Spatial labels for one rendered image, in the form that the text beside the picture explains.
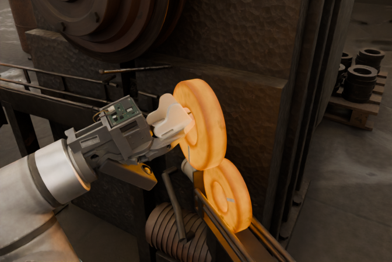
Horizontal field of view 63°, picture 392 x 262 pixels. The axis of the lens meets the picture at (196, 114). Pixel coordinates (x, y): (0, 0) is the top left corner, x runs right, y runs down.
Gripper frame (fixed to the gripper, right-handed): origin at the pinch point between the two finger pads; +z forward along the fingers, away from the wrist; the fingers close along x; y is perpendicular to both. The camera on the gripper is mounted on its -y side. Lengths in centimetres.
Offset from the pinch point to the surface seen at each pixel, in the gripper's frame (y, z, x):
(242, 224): -23.6, 0.1, -7.5
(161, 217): -37.7, -13.7, 15.9
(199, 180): -23.7, -1.9, 8.1
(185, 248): -41.1, -11.8, 6.2
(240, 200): -18.6, 1.4, -6.1
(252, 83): -12.1, 21.1, 17.0
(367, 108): -121, 137, 78
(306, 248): -106, 34, 18
